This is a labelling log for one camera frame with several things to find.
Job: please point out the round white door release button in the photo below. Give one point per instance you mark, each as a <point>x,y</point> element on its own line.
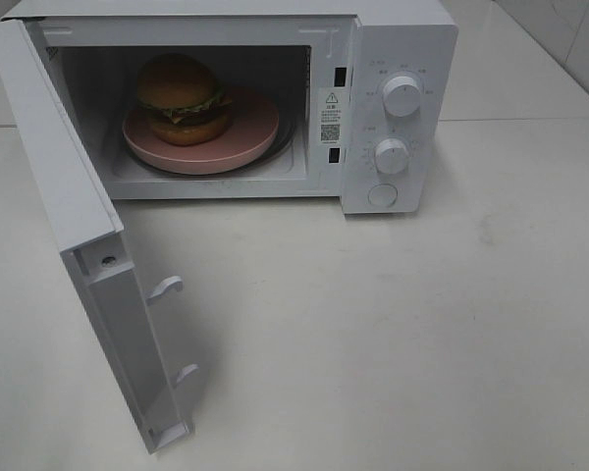
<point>383,195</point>

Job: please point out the pink round plate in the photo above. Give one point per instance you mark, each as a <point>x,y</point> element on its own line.
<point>248,107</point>

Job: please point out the burger with lettuce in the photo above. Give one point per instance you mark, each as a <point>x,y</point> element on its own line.
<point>184,101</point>

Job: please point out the glass microwave turntable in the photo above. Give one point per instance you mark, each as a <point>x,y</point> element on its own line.
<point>282,144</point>

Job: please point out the lower white timer knob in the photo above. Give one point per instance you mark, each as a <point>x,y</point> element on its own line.
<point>391,156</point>

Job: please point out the white warning label sticker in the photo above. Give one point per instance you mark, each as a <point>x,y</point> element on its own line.
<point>332,103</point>

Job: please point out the white microwave oven body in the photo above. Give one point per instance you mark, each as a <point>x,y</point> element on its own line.
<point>287,50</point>

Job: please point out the upper white power knob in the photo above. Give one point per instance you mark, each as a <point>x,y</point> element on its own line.
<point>401,94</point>

